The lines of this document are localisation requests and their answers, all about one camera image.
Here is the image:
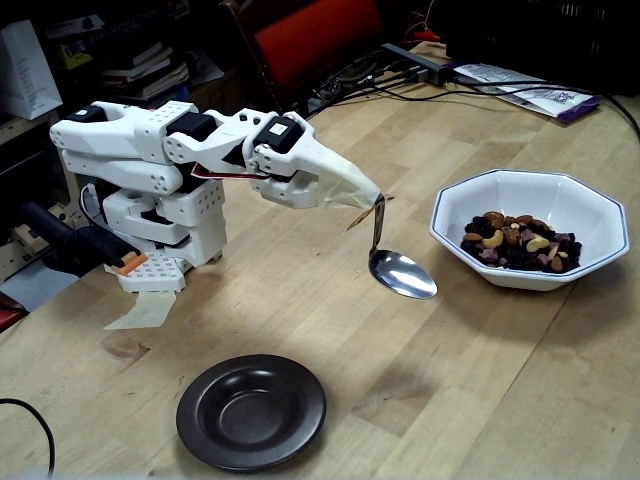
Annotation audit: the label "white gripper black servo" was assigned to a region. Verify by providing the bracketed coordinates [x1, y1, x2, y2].
[242, 112, 382, 211]

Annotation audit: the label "bent metal spoon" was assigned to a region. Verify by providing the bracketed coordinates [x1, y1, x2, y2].
[367, 192, 439, 300]

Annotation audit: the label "white octagonal bowl blue rim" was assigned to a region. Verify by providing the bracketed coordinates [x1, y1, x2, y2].
[429, 168, 630, 292]

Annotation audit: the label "dark brown plate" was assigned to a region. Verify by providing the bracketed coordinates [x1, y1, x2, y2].
[175, 353, 328, 472]

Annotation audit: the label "brown cardboard box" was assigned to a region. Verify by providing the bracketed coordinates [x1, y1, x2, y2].
[192, 69, 246, 114]

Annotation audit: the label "red chair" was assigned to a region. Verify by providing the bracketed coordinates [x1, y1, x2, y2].
[219, 0, 396, 121]

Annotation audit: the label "grey usb hub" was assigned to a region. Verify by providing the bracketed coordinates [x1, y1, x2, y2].
[382, 42, 454, 86]

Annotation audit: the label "white paged book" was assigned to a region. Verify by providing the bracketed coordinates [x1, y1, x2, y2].
[127, 62, 191, 101]

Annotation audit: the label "beige masking tape strip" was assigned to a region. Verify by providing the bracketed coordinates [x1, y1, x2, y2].
[103, 289, 177, 331]

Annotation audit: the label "trail mix nuts and raisins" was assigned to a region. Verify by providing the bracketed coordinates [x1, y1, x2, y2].
[459, 210, 584, 274]

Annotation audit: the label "dark cover book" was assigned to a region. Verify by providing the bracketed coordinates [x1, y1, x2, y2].
[99, 42, 174, 76]

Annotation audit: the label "black clamp orange pad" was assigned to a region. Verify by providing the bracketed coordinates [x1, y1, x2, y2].
[19, 201, 149, 276]

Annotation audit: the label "paper pamphlet with purple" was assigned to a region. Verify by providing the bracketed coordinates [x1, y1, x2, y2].
[452, 62, 604, 124]

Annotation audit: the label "yellow small box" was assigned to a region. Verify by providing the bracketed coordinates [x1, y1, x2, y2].
[59, 42, 96, 69]

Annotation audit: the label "black plastic crate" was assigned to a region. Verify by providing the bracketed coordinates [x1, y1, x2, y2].
[444, 0, 640, 96]

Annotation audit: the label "white paper bag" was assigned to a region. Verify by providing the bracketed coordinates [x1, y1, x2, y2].
[0, 19, 64, 121]

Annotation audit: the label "black usb cable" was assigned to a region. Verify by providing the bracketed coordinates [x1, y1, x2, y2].
[294, 47, 436, 114]

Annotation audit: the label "red alligator clip wires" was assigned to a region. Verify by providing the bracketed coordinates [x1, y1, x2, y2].
[404, 0, 446, 44]

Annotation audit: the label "long black table cable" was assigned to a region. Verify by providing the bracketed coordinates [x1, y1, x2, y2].
[449, 77, 640, 144]

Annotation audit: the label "thick black camera cable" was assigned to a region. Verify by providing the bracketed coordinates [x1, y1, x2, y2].
[0, 398, 56, 476]

